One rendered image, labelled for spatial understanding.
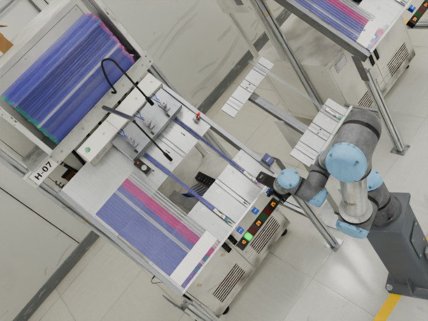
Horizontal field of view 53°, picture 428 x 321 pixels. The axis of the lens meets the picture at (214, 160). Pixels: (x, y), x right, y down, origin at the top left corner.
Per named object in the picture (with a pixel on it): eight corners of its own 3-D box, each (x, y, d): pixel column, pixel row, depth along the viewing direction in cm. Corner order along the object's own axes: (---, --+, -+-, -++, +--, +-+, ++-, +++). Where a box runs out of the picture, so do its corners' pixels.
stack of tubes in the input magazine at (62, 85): (136, 60, 193) (95, 11, 178) (57, 145, 182) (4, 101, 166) (125, 58, 203) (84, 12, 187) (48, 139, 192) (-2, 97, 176)
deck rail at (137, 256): (184, 293, 189) (184, 293, 183) (181, 297, 188) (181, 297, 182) (64, 192, 199) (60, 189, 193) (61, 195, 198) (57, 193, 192)
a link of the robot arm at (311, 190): (334, 181, 163) (308, 166, 164) (323, 205, 159) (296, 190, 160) (327, 187, 170) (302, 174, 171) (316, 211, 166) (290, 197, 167)
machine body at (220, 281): (295, 228, 265) (246, 166, 228) (224, 323, 249) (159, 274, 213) (230, 195, 315) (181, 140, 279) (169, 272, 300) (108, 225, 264)
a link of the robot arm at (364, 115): (363, 86, 131) (312, 151, 176) (350, 114, 126) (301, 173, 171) (399, 105, 129) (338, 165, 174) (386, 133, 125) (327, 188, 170)
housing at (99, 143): (164, 94, 214) (162, 82, 200) (97, 169, 203) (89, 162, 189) (152, 85, 215) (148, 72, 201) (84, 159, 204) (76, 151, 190)
